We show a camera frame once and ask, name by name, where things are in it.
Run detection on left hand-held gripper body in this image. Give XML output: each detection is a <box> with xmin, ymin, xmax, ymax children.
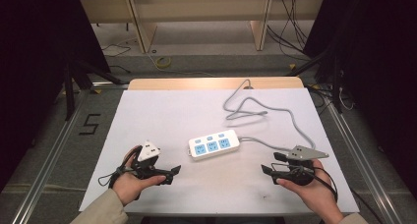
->
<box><xmin>130</xmin><ymin>140</ymin><xmax>165</xmax><ymax>181</ymax></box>

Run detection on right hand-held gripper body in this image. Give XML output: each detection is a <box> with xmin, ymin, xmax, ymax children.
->
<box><xmin>280</xmin><ymin>144</ymin><xmax>330</xmax><ymax>187</ymax></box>

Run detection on white power strip blue sockets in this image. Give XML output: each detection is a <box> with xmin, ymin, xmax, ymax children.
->
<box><xmin>188</xmin><ymin>129</ymin><xmax>241</xmax><ymax>161</ymax></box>

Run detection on person's left hand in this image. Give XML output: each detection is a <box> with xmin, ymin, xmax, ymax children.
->
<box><xmin>112</xmin><ymin>145</ymin><xmax>167</xmax><ymax>207</ymax></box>

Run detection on person's right hand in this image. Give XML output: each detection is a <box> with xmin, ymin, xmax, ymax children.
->
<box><xmin>276</xmin><ymin>159</ymin><xmax>344</xmax><ymax>224</ymax></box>

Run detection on white table board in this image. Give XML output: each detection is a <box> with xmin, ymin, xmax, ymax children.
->
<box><xmin>79</xmin><ymin>87</ymin><xmax>360</xmax><ymax>216</ymax></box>

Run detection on black metal stand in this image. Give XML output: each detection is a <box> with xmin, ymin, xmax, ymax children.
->
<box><xmin>63</xmin><ymin>52</ymin><xmax>126</xmax><ymax>122</ymax></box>
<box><xmin>287</xmin><ymin>46</ymin><xmax>346</xmax><ymax>115</ymax></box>

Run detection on yellow tape roll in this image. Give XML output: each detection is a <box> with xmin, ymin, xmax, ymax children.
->
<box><xmin>154</xmin><ymin>55</ymin><xmax>172</xmax><ymax>70</ymax></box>

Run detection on black curtain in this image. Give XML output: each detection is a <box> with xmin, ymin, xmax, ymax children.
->
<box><xmin>0</xmin><ymin>0</ymin><xmax>111</xmax><ymax>193</ymax></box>
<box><xmin>302</xmin><ymin>0</ymin><xmax>417</xmax><ymax>200</ymax></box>

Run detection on grey power strip cable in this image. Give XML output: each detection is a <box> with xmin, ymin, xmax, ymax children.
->
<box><xmin>223</xmin><ymin>79</ymin><xmax>317</xmax><ymax>153</ymax></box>

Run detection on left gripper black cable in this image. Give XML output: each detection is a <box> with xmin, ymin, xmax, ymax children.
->
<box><xmin>97</xmin><ymin>165</ymin><xmax>136</xmax><ymax>188</ymax></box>

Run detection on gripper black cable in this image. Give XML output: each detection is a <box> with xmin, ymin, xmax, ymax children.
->
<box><xmin>270</xmin><ymin>162</ymin><xmax>339</xmax><ymax>202</ymax></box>
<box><xmin>97</xmin><ymin>165</ymin><xmax>136</xmax><ymax>188</ymax></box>

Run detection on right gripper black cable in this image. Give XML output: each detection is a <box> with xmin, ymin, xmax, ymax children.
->
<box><xmin>270</xmin><ymin>162</ymin><xmax>339</xmax><ymax>202</ymax></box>

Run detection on aluminium floor rail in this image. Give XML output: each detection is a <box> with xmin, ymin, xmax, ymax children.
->
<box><xmin>323</xmin><ymin>94</ymin><xmax>405</xmax><ymax>224</ymax></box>
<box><xmin>10</xmin><ymin>81</ymin><xmax>131</xmax><ymax>224</ymax></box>

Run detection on white floor cable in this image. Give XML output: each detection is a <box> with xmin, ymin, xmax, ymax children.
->
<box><xmin>146</xmin><ymin>51</ymin><xmax>215</xmax><ymax>78</ymax></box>

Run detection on thin black floor cable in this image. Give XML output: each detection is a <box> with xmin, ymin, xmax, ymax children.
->
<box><xmin>100</xmin><ymin>42</ymin><xmax>132</xmax><ymax>58</ymax></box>

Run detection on wooden desk frame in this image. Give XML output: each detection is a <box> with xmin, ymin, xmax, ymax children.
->
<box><xmin>79</xmin><ymin>0</ymin><xmax>327</xmax><ymax>54</ymax></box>

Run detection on bundle of black cables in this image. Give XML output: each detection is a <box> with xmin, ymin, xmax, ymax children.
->
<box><xmin>266</xmin><ymin>0</ymin><xmax>312</xmax><ymax>62</ymax></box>

